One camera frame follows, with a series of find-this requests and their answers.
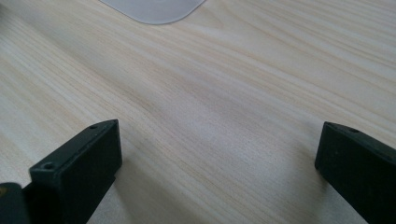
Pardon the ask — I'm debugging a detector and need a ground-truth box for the white flat board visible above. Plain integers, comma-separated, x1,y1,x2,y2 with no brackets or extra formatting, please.
98,0,207,25

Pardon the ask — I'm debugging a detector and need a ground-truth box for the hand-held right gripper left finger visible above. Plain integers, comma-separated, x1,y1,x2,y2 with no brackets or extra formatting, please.
21,119,123,224

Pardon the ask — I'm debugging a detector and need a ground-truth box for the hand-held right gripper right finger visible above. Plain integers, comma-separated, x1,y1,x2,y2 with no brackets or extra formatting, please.
314,121,396,224

